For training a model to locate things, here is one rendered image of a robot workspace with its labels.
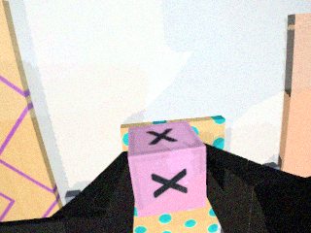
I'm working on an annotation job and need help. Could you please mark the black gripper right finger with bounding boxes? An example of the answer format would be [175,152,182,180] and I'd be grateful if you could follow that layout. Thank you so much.
[204,143,311,233]

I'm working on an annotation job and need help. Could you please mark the pink cube with black x marks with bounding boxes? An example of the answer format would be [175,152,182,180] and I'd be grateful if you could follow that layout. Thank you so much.
[127,120,207,217]

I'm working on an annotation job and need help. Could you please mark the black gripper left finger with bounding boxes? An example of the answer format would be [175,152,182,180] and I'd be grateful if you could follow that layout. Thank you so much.
[0,151,135,233]

